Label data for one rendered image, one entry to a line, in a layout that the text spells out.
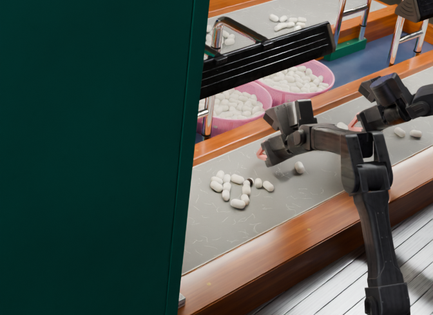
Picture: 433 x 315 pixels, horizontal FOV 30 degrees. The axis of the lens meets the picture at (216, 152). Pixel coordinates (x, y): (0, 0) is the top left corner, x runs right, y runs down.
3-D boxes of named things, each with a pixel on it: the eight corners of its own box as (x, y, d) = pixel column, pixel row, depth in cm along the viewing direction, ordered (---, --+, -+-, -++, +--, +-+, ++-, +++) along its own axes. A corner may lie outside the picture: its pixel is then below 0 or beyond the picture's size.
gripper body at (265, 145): (258, 143, 205) (276, 137, 199) (286, 132, 211) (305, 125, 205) (267, 167, 205) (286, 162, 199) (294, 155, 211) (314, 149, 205)
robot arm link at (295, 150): (281, 129, 202) (299, 122, 196) (299, 128, 205) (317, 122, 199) (286, 156, 201) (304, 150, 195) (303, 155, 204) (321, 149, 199)
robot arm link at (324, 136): (293, 122, 194) (354, 136, 165) (327, 120, 196) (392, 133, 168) (294, 172, 195) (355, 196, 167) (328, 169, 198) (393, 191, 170)
